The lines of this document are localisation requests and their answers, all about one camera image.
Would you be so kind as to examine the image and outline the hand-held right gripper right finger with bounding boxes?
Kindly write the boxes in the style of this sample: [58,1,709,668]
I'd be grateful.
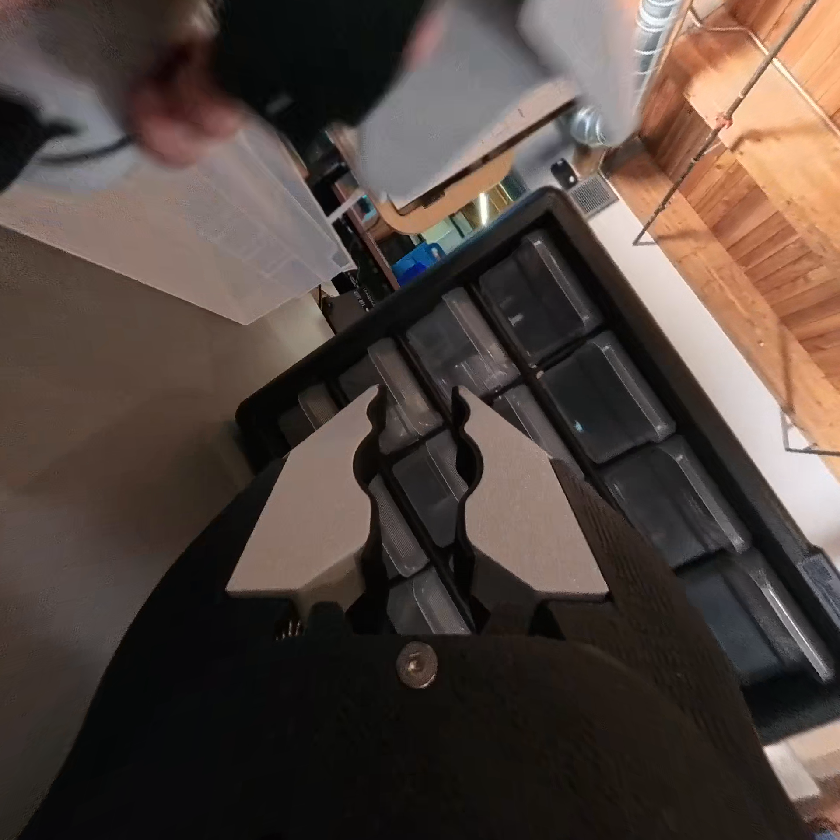
[451,385,609,609]

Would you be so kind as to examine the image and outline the metal pipe rack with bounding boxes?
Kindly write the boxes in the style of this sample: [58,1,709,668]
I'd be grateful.
[632,0,840,455]

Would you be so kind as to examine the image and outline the wooden table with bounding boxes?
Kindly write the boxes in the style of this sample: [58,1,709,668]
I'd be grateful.
[327,85,580,291]

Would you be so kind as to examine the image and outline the person's left hand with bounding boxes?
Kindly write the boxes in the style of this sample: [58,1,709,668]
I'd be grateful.
[130,31,249,169]

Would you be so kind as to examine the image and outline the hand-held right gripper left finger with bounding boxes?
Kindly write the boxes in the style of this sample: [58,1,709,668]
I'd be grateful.
[226,384,389,613]

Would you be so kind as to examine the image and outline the clear plastic storage bin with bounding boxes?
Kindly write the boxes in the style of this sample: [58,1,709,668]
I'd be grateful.
[0,121,359,326]

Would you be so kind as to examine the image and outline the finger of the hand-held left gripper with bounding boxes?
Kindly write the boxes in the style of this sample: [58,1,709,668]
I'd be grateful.
[356,0,580,199]
[521,0,644,148]

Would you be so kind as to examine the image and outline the wall vent grille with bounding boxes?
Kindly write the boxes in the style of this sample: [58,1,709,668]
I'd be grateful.
[567,173,620,218]

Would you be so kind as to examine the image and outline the silver air duct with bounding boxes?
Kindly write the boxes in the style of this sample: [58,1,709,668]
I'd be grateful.
[632,0,691,109]

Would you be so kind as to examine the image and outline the person's left forearm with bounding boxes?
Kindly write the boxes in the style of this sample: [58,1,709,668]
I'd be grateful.
[0,0,198,194]

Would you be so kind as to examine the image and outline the blue plastic box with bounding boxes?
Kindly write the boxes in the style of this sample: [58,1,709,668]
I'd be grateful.
[392,241,442,284]

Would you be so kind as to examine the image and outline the black drawer cabinet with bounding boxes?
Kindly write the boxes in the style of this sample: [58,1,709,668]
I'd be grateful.
[235,187,840,729]

